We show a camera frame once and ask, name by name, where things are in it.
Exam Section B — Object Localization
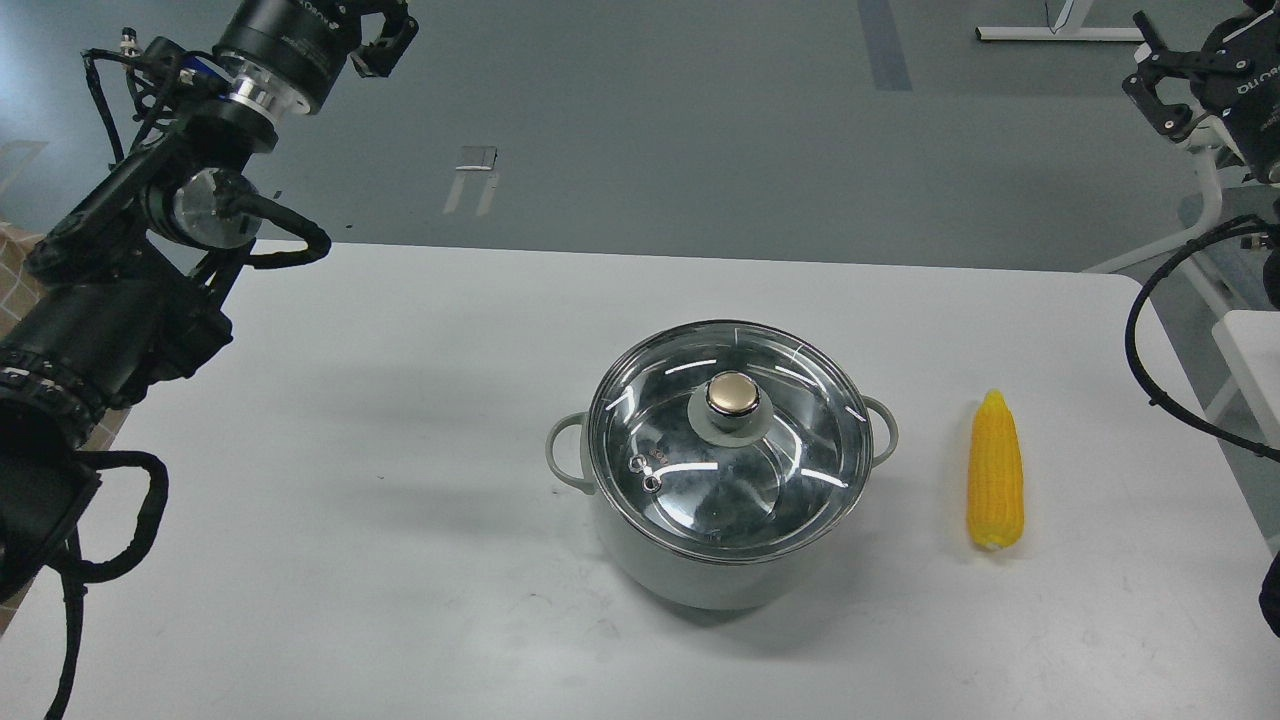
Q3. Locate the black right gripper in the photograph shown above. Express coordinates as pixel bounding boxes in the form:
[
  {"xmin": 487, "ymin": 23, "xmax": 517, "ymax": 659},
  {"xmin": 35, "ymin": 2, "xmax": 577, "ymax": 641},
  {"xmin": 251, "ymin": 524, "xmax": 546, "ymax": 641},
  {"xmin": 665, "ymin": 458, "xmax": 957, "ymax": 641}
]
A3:
[{"xmin": 1123, "ymin": 8, "xmax": 1280, "ymax": 184}]

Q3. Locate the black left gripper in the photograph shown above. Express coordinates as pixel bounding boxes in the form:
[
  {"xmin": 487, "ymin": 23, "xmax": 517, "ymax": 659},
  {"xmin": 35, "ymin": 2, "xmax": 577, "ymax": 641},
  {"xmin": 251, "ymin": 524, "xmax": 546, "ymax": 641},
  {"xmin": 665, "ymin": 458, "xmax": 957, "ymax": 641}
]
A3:
[{"xmin": 212, "ymin": 1, "xmax": 420, "ymax": 115}]

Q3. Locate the glass pot lid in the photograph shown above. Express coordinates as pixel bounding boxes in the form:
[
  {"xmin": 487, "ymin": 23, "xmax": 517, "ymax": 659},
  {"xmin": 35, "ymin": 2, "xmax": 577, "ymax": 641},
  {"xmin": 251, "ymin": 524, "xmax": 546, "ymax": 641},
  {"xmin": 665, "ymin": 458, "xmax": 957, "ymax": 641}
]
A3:
[{"xmin": 586, "ymin": 320, "xmax": 876, "ymax": 564}]

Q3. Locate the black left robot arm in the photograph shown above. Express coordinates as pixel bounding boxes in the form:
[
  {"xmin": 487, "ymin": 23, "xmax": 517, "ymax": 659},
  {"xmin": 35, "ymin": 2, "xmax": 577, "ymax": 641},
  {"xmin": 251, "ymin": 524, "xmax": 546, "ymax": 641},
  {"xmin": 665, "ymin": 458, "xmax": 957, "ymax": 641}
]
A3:
[{"xmin": 1, "ymin": 1, "xmax": 419, "ymax": 719}]

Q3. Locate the yellow corn cob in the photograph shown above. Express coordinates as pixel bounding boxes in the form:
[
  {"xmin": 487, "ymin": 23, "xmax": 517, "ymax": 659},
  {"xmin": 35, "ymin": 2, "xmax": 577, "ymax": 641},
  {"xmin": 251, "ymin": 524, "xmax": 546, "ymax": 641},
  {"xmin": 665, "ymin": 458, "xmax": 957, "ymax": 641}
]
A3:
[{"xmin": 966, "ymin": 389, "xmax": 1027, "ymax": 551}]

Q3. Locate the grey steel cooking pot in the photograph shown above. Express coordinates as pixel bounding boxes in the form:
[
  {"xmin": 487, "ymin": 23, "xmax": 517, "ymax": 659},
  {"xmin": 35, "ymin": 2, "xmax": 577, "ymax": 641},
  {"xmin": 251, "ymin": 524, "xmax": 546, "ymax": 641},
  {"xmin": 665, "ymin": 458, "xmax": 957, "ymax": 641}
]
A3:
[{"xmin": 545, "ymin": 320, "xmax": 900, "ymax": 612}]

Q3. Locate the white table leg base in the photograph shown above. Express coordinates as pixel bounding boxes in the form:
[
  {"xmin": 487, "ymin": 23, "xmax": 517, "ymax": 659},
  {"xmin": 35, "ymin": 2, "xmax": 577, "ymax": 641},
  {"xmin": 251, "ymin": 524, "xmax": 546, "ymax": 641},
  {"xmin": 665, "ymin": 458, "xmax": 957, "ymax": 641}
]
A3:
[{"xmin": 973, "ymin": 1, "xmax": 1143, "ymax": 44}]

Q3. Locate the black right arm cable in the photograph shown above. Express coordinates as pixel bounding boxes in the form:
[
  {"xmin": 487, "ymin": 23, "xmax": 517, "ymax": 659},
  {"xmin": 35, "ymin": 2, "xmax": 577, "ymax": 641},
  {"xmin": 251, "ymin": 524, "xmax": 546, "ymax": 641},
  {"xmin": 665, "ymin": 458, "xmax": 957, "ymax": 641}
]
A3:
[{"xmin": 1124, "ymin": 214, "xmax": 1280, "ymax": 462}]

